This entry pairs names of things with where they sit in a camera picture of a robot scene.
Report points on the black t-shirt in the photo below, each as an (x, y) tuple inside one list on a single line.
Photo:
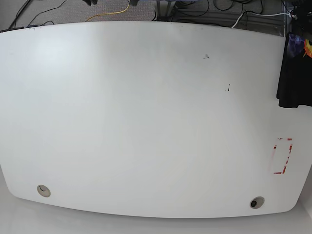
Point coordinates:
[(295, 80)]

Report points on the red tape rectangle marking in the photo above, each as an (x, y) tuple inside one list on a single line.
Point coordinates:
[(281, 154)]

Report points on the right table cable grommet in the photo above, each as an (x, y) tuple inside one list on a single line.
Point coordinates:
[(257, 202)]

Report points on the table cable grommet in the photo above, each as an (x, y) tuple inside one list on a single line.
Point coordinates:
[(43, 191), (257, 202)]

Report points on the left table cable grommet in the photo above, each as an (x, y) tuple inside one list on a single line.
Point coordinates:
[(43, 191)]

